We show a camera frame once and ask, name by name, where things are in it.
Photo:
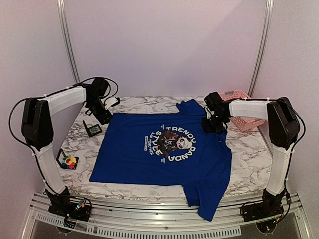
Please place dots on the black box with flower brooch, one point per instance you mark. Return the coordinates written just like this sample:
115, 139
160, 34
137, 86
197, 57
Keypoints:
61, 154

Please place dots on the silver round brooch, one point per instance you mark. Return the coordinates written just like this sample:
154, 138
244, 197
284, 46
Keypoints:
94, 130

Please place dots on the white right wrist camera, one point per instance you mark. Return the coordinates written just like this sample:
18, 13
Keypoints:
208, 112

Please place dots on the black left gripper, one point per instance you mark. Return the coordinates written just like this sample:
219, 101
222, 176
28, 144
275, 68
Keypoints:
103, 118

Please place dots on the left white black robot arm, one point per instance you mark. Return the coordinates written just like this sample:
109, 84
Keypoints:
37, 127

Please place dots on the pink perforated plastic basket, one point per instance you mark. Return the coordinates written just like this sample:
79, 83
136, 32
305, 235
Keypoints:
242, 123

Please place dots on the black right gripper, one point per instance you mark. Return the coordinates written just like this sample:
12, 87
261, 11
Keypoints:
209, 127

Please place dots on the blue printed t-shirt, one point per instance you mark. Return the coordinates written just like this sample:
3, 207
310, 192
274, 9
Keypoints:
167, 149

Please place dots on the left aluminium corner post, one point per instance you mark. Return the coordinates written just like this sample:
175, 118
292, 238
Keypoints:
67, 39

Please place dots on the aluminium front rail frame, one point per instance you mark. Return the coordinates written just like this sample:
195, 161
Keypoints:
165, 218

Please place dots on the right aluminium corner post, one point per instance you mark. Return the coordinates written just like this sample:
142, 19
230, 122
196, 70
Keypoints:
262, 46

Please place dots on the black box with silver brooch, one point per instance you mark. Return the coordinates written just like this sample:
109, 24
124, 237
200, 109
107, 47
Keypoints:
88, 129

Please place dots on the aluminium corner post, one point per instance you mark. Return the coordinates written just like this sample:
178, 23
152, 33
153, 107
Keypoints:
67, 39
262, 46

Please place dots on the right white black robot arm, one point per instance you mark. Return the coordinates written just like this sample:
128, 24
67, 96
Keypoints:
283, 128

